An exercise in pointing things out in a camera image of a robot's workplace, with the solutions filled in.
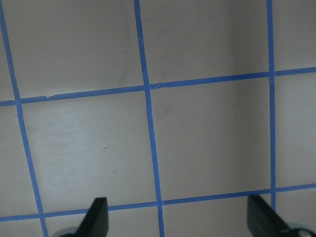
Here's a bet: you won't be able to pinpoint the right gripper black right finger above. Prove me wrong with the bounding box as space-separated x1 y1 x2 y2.
247 195 291 237

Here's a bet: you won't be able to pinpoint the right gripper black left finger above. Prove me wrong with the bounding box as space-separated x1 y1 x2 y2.
75 197 109 237

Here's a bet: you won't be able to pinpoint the blue tape grid lines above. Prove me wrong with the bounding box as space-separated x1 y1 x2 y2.
0 0 316 237

